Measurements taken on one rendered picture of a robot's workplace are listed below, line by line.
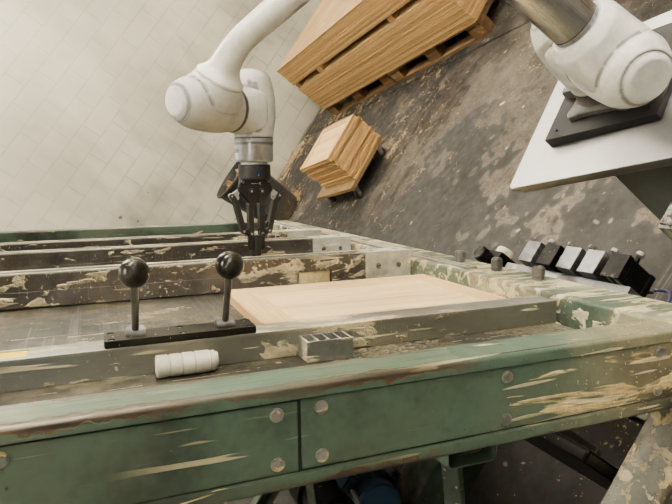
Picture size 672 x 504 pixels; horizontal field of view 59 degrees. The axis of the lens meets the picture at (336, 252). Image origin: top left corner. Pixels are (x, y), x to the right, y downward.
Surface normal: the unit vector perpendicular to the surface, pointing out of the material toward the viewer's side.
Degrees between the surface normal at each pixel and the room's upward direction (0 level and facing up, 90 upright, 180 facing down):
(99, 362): 90
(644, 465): 0
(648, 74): 98
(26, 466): 90
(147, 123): 90
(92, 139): 90
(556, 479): 0
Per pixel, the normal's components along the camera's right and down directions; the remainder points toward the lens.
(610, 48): -0.09, 0.40
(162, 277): 0.37, 0.11
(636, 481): -0.76, -0.54
